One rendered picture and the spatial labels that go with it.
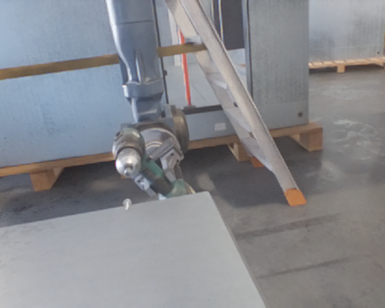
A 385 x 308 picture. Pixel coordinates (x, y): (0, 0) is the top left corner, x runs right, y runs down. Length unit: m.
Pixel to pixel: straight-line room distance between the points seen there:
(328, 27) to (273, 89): 4.00
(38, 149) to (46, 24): 0.79
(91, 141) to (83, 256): 1.93
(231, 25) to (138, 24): 5.89
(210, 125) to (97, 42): 0.89
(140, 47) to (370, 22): 5.60
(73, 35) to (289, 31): 1.35
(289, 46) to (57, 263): 2.10
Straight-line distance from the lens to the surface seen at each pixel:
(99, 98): 2.20
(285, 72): 2.32
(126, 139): 0.64
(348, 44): 6.29
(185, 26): 1.85
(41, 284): 0.36
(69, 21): 2.20
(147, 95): 0.96
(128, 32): 0.95
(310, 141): 2.39
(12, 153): 2.46
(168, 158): 0.76
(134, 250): 0.36
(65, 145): 2.33
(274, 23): 2.28
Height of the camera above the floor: 0.86
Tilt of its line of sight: 20 degrees down
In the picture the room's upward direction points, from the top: 7 degrees counter-clockwise
